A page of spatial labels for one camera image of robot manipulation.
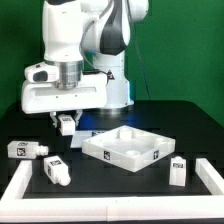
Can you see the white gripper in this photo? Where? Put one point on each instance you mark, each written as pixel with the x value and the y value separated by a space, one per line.
pixel 45 97

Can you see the white square tabletop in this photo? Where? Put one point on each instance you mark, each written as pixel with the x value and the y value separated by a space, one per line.
pixel 129 148

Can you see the white tag sheet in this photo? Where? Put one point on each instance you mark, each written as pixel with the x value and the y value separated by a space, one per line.
pixel 80 136

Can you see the white U-shaped obstacle fence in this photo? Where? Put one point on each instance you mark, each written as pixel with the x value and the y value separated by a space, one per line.
pixel 15 208

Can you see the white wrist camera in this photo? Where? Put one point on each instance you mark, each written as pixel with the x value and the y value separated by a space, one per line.
pixel 42 72

